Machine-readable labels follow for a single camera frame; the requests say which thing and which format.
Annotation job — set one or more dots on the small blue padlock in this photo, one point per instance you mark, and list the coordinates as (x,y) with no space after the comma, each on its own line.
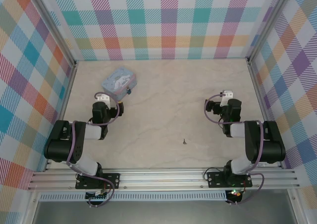
(128,91)

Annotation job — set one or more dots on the blue cartoon tin box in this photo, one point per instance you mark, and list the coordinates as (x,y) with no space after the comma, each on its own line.
(119,81)

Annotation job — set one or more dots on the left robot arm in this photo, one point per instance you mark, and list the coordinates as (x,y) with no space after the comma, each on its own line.
(59,144)

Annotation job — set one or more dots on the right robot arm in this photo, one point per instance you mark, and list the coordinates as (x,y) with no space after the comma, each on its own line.
(270,144)

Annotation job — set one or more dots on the grey metal shelf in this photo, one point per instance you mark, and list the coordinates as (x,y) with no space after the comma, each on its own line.
(161,212)

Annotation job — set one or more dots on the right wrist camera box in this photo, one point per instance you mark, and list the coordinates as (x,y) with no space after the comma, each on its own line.
(226,97)

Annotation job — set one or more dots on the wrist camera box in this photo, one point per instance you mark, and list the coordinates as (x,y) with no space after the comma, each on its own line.
(226,97)
(102,98)

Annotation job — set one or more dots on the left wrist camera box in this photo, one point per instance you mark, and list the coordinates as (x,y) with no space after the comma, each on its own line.
(102,98)

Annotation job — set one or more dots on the aluminium side rail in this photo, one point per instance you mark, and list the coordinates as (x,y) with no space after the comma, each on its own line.
(65,102)
(260,100)

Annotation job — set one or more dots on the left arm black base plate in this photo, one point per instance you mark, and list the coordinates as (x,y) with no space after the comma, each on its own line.
(112,180)

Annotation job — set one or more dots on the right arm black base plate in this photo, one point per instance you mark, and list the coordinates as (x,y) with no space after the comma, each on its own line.
(215,179)

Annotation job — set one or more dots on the aluminium mounting rail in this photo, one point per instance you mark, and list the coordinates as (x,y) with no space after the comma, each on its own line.
(161,179)

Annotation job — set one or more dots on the aluminium frame post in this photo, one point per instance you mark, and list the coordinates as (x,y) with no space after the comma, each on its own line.
(53,25)
(268,23)

